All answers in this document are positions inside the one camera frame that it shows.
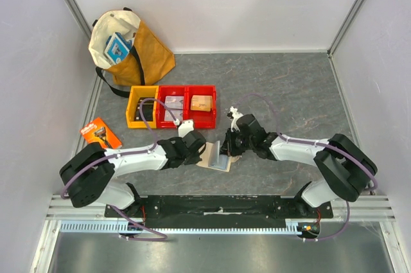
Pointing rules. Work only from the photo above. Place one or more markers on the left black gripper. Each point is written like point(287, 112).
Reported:
point(195, 158)

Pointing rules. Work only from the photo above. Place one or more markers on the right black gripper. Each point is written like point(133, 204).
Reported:
point(229, 143)

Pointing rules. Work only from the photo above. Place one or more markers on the beige leather card holder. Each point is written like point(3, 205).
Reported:
point(211, 158)

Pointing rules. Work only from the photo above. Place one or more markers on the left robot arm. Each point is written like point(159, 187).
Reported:
point(91, 175)

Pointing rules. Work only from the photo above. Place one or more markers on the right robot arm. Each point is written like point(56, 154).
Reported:
point(346, 171)

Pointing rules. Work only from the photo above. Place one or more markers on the lower silver card stack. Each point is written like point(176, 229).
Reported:
point(170, 116)

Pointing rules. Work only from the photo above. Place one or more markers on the black cards in yellow bin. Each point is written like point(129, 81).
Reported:
point(146, 108)

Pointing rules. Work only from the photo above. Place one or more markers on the red right plastic bin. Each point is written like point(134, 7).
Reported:
point(202, 119)

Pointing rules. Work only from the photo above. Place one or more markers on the red plastic bin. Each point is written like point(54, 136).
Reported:
point(202, 119)
point(167, 90)

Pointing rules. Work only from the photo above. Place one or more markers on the red middle plastic bin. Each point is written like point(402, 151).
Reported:
point(167, 90)

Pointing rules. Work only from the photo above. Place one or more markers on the yellow plastic bin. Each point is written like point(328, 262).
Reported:
point(135, 93)

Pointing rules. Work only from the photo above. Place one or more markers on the orange razor box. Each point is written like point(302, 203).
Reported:
point(97, 131)

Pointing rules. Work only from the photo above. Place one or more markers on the mustard and white tote bag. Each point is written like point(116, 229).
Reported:
point(148, 61)

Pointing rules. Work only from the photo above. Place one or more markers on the blue razor box in bag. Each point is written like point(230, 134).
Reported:
point(117, 48)

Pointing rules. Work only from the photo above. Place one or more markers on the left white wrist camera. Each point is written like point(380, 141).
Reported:
point(185, 127)

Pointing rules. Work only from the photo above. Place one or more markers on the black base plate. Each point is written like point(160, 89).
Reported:
point(223, 211)

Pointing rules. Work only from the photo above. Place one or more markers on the grey cable duct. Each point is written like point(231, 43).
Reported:
point(124, 227)

